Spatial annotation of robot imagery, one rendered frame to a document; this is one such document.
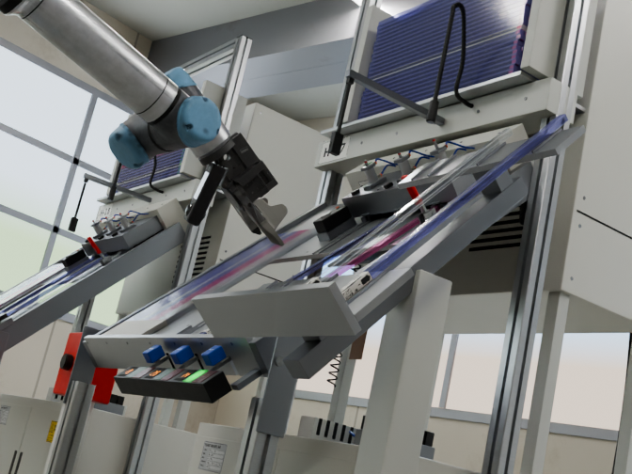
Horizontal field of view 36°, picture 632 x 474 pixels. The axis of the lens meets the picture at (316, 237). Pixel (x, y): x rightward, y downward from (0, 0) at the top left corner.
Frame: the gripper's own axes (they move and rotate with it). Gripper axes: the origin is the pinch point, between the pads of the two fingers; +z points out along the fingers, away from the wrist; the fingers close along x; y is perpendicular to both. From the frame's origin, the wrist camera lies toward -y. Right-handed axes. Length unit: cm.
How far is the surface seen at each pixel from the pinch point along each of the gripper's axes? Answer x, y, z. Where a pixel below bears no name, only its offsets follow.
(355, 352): 45, 8, 49
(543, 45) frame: 0, 67, 3
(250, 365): -25.4, -17.3, 6.4
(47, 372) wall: 386, -91, 94
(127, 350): 16.3, -32.5, 4.3
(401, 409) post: -56, -7, 13
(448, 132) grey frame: 20, 48, 11
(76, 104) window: 417, 15, -14
